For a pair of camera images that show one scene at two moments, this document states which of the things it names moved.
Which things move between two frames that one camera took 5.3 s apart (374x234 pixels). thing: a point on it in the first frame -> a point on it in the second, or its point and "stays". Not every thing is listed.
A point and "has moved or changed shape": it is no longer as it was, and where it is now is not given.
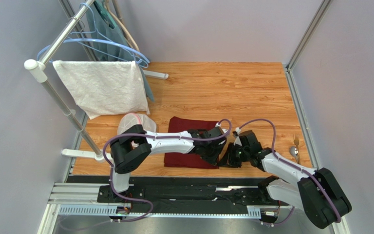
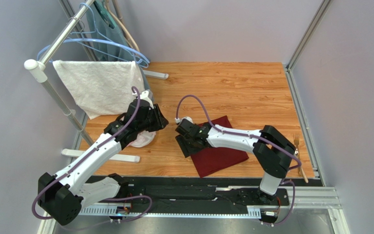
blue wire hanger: (88, 34) stays
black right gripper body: (235, 157) -> (183, 130)
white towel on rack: (104, 87) stays
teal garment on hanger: (107, 42) stays
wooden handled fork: (296, 140) stays
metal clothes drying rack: (38, 69) stays
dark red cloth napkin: (192, 159) has moved or changed shape
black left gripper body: (213, 153) -> (154, 121)
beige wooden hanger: (124, 27) stays
